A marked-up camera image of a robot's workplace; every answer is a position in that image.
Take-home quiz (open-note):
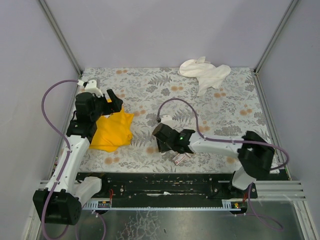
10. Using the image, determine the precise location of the left aluminium frame post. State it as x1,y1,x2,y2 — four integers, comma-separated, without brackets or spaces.
37,0,83,76

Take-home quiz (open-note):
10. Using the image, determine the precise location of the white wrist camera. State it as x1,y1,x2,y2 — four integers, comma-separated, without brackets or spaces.
160,115,174,126
77,79,103,98

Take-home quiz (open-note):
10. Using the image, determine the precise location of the white red staple box sleeve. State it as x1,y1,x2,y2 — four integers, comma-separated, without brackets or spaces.
172,153,187,166

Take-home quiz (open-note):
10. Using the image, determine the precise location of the white slotted cable duct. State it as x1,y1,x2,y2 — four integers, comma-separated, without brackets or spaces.
46,199,242,211

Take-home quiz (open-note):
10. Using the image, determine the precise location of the floral table mat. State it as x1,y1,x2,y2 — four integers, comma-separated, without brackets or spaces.
79,67,270,173

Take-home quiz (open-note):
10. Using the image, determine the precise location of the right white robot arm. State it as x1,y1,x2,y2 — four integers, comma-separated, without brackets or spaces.
152,123,275,191

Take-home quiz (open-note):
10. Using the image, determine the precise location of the right aluminium frame post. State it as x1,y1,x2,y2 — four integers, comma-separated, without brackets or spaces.
253,0,301,75

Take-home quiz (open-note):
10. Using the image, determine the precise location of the yellow folded cloth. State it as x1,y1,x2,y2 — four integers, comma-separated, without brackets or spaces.
89,108,134,153

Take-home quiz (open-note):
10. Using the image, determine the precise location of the aluminium frame post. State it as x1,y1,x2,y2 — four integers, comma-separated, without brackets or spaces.
253,0,301,75
37,0,83,76

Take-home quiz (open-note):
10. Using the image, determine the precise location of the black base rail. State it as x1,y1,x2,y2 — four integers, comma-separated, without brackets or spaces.
75,172,258,209

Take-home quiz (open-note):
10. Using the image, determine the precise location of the white crumpled cloth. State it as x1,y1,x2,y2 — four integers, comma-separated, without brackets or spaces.
178,56,231,97

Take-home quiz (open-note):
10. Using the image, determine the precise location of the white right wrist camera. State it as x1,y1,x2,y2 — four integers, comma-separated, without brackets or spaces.
160,115,174,126

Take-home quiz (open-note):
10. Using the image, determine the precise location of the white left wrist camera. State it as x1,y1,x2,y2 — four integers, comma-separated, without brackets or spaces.
77,79,103,98

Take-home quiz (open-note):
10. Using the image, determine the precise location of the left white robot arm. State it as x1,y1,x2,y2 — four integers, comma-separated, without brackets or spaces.
32,89,123,226

